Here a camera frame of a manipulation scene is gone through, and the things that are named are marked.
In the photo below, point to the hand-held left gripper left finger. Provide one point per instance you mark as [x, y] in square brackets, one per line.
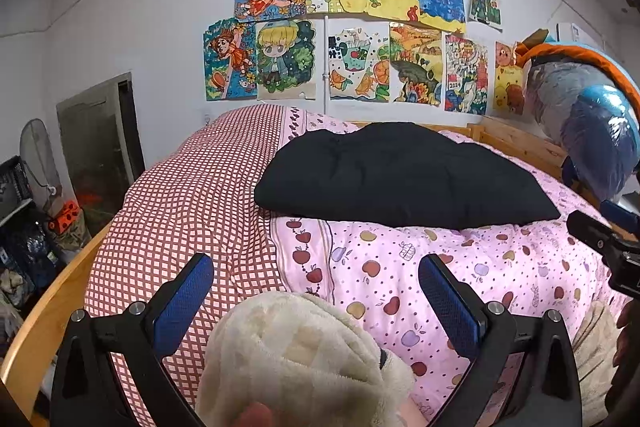
[185, 302]

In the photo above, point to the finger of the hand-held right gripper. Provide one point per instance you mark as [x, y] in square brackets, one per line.
[592, 231]
[622, 216]

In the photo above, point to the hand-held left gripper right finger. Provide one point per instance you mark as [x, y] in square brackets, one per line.
[450, 307]

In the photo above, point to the black padded jacket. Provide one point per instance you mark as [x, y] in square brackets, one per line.
[400, 177]

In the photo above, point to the person's right hand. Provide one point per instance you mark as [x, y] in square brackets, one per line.
[630, 332]

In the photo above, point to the pink apple print quilt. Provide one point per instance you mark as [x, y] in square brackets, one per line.
[425, 267]

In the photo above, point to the red checked quilt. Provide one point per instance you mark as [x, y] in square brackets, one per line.
[200, 207]

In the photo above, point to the plush toy in plastic bag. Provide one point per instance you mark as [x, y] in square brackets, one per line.
[585, 107]

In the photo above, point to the person's beige fleece clothing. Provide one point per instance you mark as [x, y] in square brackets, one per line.
[300, 357]

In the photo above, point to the orange toy block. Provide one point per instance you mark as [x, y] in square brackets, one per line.
[64, 217]

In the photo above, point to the cluttered storage shelf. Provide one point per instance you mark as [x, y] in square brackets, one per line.
[25, 257]

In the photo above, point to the yellow bear drawing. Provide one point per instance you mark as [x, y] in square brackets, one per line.
[507, 79]

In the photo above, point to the grey metal door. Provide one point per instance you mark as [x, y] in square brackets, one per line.
[100, 142]

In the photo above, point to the red white city drawing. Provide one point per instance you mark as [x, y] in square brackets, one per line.
[466, 74]

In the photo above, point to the grey electric fan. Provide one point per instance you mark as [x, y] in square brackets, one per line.
[40, 157]

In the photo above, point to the black plastic crate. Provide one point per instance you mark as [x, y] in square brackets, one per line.
[14, 184]

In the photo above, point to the orange landscape drawing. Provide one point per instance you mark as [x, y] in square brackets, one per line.
[416, 64]

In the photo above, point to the orange-dress girl blue drawing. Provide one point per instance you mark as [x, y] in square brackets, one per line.
[229, 59]

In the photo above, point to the juice cup oranges drawing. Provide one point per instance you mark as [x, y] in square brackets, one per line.
[357, 62]

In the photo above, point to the blond child drawing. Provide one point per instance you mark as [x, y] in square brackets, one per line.
[285, 57]

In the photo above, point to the wooden bed frame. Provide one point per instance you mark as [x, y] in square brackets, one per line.
[35, 332]

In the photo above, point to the white wall unit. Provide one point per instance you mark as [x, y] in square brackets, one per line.
[580, 33]

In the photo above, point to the children's drawings on wall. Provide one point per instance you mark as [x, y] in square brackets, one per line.
[325, 32]

